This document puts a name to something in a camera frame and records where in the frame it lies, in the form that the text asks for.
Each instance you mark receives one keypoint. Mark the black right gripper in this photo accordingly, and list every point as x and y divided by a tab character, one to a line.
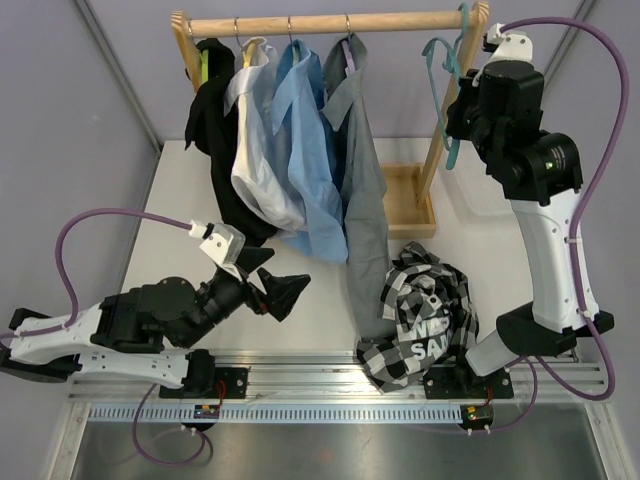
471	88

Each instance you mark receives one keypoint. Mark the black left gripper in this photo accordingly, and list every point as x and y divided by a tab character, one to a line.
282	291

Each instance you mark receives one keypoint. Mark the grey shirt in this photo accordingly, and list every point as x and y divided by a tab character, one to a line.
362	191

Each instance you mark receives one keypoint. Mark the black white checked shirt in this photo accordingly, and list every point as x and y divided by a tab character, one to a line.
428	303

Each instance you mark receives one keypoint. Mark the purple plastic hanger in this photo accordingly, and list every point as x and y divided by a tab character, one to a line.
346	44

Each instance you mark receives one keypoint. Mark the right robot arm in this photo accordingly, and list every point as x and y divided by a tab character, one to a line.
541	177

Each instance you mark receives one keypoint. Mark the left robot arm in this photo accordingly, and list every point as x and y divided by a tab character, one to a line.
150	333

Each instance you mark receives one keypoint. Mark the blue shirt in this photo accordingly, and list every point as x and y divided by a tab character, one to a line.
305	162

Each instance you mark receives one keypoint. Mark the yellow plastic hanger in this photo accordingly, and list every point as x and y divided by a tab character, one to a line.
246	51

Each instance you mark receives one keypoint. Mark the green plastic hanger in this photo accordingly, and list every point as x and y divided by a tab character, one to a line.
204	65

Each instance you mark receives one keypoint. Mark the wooden clothes rack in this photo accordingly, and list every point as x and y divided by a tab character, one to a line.
408	203

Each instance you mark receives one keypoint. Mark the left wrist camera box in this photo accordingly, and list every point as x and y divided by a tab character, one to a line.
222	243

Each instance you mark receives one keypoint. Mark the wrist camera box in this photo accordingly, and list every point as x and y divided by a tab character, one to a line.
222	243
507	46

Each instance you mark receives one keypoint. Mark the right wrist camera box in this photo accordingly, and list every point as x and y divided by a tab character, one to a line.
507	46

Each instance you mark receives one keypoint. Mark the white slotted cable duct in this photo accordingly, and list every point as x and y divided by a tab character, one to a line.
279	413

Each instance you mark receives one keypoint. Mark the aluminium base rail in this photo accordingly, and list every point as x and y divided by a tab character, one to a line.
338	378

